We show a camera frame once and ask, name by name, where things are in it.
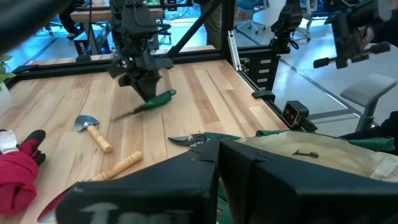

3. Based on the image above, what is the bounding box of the black table-level camera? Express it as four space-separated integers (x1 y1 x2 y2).
281 100 318 133

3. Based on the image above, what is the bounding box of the grey padded stool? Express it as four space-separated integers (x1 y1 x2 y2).
340 73 398 133

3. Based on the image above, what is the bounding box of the wooden background desk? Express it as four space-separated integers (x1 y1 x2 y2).
70 1 165 55

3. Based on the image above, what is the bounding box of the black aluminium table frame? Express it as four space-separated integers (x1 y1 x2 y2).
5 0 312 131

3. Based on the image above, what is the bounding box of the small green potted plant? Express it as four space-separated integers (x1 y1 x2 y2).
0 54 17 116

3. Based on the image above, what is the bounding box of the black frame clip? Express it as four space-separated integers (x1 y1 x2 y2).
251 90 276 103

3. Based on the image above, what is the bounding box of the wooden-handled metal garden trowel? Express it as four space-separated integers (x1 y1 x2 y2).
37 150 144 223
73 114 114 154

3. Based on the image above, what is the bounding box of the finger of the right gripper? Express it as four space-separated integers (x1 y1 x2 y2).
130 78 150 103
146 77 162 103

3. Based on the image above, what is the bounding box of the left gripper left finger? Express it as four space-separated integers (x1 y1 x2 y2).
55 139 220 224

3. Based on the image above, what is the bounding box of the white metal strip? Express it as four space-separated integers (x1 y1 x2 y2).
226 30 243 72

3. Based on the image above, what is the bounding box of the green pruner with strap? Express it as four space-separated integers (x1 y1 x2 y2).
167 131 243 148

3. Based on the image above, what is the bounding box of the black neighbouring robot gripper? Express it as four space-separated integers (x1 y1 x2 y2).
312 0 392 70

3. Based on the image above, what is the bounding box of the red garden tool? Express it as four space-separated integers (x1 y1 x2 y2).
0 129 47 216

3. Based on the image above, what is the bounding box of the beige and green gardening bag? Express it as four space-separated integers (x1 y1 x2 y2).
216 129 398 224

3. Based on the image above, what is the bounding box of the blue office chair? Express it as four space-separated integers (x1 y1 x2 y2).
234 0 270 35

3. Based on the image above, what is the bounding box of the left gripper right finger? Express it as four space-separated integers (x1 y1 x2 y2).
219 139 398 224

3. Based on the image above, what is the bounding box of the black panel with white labels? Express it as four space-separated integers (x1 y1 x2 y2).
247 54 281 91

